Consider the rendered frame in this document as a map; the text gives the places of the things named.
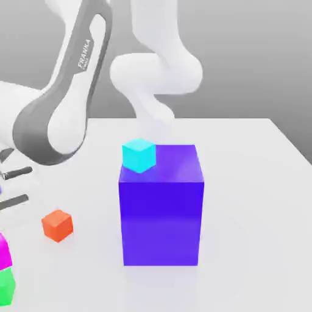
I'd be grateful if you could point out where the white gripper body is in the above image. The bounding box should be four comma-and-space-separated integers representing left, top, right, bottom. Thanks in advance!
0, 182, 34, 220

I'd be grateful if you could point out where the small orange cube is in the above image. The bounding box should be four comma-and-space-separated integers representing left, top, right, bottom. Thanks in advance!
41, 209, 74, 244

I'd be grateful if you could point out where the small magenta cube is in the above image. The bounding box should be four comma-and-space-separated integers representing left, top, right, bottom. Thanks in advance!
0, 232, 13, 271

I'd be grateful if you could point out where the small green cube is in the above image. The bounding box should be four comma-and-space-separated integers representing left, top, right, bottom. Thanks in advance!
0, 266, 16, 307

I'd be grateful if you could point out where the small cyan cube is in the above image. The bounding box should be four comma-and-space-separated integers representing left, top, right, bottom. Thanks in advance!
121, 138, 157, 174

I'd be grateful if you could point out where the large blue box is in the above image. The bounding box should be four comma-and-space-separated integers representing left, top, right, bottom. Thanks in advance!
118, 144, 205, 267

